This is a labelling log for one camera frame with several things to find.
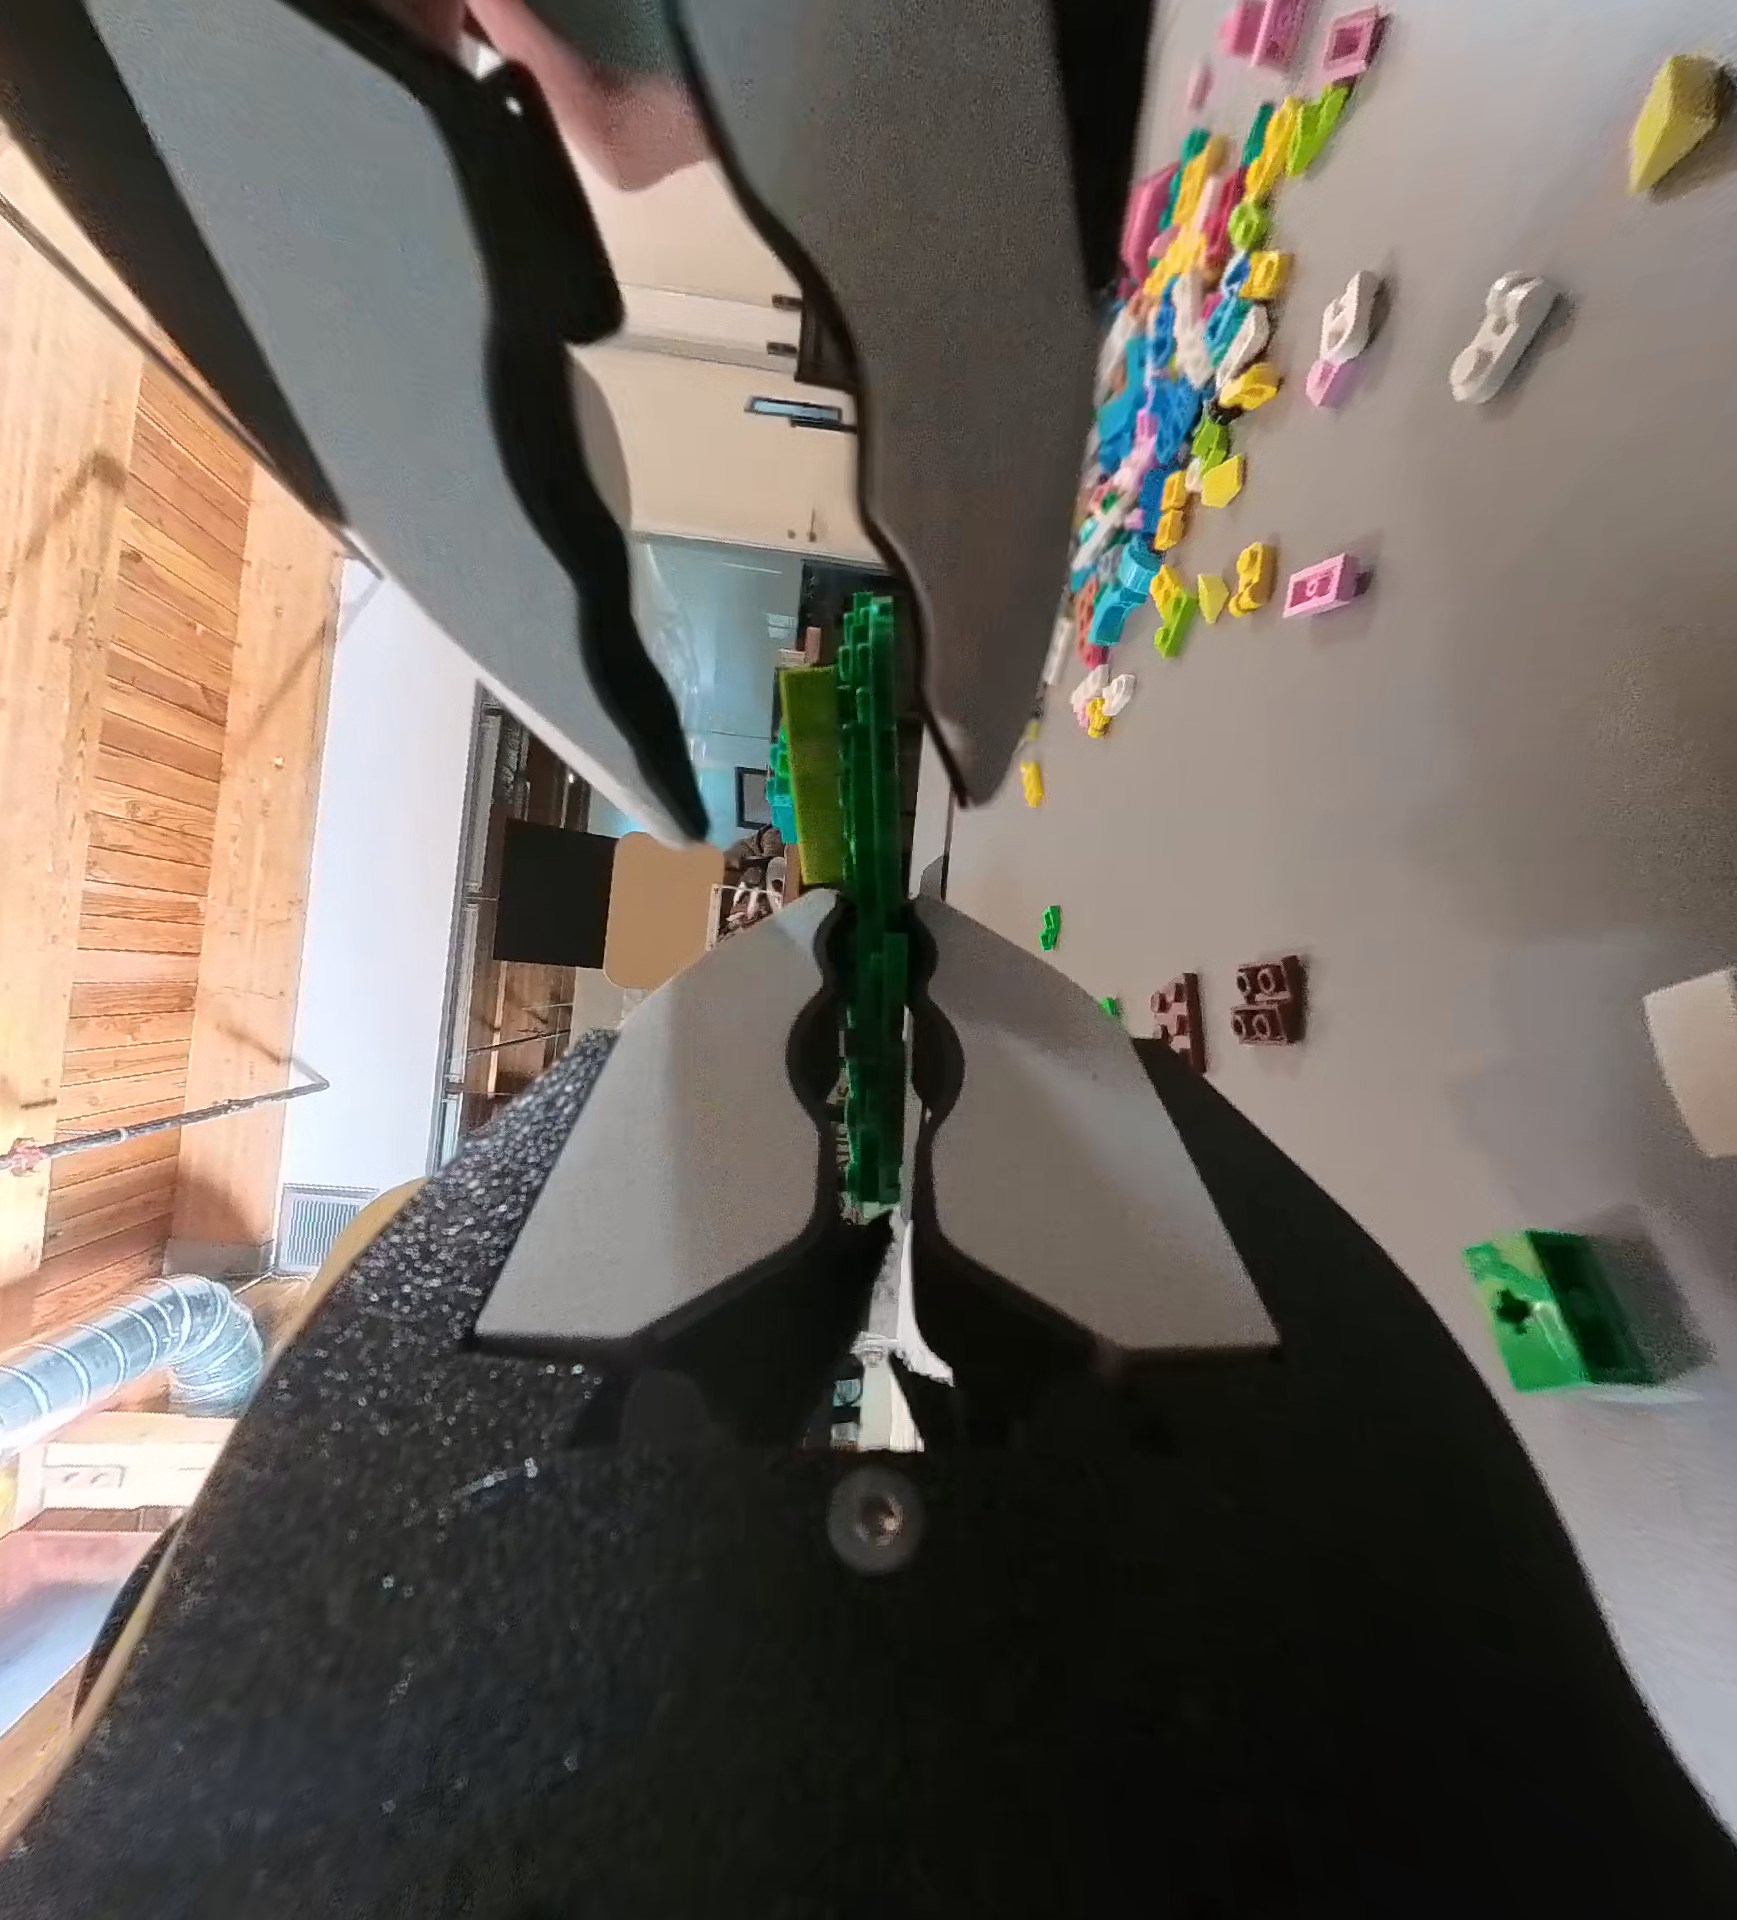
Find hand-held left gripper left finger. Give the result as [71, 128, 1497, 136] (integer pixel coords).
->
[471, 888, 852, 1360]

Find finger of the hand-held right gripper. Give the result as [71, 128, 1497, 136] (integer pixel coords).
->
[669, 0, 1155, 808]
[0, 0, 715, 851]

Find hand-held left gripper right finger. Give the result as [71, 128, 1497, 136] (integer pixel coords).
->
[904, 865, 1282, 1360]

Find green lego build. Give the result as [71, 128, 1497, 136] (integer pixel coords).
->
[776, 593, 919, 1220]

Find dark brown lego plate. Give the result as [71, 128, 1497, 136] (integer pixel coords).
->
[1231, 955, 1311, 1049]

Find pile of colourful lego bricks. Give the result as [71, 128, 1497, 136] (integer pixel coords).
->
[1025, 0, 1393, 743]

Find white rounded lego plate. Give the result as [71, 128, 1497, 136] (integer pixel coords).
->
[1302, 271, 1392, 411]
[1448, 271, 1562, 406]

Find green lego brick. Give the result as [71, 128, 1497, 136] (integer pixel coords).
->
[1462, 1230, 1659, 1396]

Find white curved lego brick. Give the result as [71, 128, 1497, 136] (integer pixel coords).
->
[1639, 964, 1737, 1162]

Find yellow lego slope piece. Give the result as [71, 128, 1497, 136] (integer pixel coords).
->
[1626, 52, 1737, 196]

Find person's right hand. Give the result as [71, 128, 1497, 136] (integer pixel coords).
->
[468, 0, 726, 194]

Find metal railing pipe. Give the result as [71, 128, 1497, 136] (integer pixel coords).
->
[0, 1057, 334, 1193]

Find white wall vent grille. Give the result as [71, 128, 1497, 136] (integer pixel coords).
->
[275, 1182, 386, 1276]

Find silver flexible air duct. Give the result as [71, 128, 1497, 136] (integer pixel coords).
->
[0, 1274, 267, 1520]

